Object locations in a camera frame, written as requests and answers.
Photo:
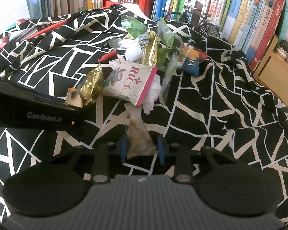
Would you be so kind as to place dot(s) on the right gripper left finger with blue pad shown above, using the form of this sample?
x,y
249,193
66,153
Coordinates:
x,y
108,157

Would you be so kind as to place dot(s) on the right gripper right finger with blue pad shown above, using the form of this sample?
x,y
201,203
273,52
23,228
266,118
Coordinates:
x,y
179,154

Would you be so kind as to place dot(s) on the brown plastic wrapper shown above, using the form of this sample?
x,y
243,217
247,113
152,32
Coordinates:
x,y
140,141

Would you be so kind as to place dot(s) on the row of upright books right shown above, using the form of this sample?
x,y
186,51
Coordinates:
x,y
249,25

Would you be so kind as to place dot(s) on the black white geometric tablecloth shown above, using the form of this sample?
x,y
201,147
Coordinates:
x,y
223,107

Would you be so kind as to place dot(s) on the gold foil wrapper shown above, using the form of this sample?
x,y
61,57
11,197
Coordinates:
x,y
93,85

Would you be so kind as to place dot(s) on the red flat book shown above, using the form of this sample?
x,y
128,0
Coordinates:
x,y
47,29

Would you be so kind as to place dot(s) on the white crumpled tissue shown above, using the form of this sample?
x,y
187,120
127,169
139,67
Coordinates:
x,y
152,95

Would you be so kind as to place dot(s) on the white pink rice bag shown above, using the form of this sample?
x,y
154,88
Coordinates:
x,y
129,81

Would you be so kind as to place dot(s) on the blue orange snack packet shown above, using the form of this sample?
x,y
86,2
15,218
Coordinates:
x,y
189,60

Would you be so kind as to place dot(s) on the clear green plastic bag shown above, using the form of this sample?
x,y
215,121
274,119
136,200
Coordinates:
x,y
167,55

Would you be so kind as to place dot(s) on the wooden drawer box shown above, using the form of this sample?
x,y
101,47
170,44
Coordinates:
x,y
272,72

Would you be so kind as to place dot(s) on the miniature black bicycle model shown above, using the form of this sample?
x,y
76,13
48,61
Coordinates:
x,y
193,16

